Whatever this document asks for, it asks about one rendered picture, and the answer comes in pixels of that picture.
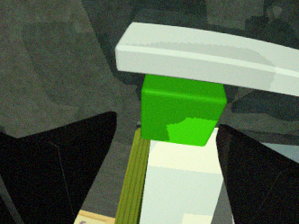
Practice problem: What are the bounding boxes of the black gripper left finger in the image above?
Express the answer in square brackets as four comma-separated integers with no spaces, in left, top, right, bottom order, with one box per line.
[0,111,117,224]

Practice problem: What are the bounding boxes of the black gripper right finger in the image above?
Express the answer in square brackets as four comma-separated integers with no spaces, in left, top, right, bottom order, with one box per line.
[215,123,299,224]

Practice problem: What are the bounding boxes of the green cube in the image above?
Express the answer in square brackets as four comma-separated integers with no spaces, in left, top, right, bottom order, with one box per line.
[140,74,227,147]

